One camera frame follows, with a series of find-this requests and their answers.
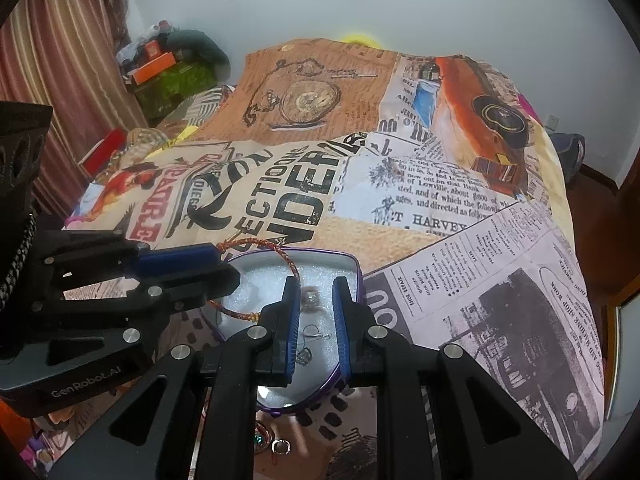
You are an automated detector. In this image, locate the red braided cord bracelet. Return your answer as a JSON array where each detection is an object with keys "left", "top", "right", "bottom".
[{"left": 207, "top": 237, "right": 303, "bottom": 323}]

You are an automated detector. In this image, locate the silver pendant necklace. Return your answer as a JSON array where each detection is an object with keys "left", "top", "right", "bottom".
[{"left": 294, "top": 323, "right": 332, "bottom": 366}]

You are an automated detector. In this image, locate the purple heart-shaped jewelry tin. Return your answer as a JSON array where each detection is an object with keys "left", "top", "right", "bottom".
[{"left": 199, "top": 247, "right": 366, "bottom": 415}]

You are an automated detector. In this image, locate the crystal flower brooch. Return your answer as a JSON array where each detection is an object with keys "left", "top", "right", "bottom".
[{"left": 254, "top": 420, "right": 273, "bottom": 454}]

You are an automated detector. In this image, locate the red gift box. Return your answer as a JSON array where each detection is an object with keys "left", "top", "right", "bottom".
[{"left": 79, "top": 128, "right": 127, "bottom": 178}]

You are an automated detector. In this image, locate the printed newspaper-pattern bedspread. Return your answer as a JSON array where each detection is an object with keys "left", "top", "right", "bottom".
[{"left": 67, "top": 39, "right": 604, "bottom": 476}]

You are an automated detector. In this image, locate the orange box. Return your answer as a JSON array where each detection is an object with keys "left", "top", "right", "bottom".
[{"left": 132, "top": 52, "right": 176, "bottom": 86}]

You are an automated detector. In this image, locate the striped red curtain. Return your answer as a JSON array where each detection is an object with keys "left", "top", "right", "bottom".
[{"left": 1, "top": 0, "right": 145, "bottom": 217}]

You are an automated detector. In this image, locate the dark blue backpack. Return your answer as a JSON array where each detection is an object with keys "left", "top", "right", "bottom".
[{"left": 550, "top": 133, "right": 586, "bottom": 184}]

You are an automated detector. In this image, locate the black wrist strap with chain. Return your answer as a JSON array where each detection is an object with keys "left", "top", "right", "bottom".
[{"left": 0, "top": 100, "right": 56, "bottom": 311}]

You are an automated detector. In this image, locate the white wall socket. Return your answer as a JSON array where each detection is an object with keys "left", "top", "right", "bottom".
[{"left": 544, "top": 115, "right": 560, "bottom": 131}]

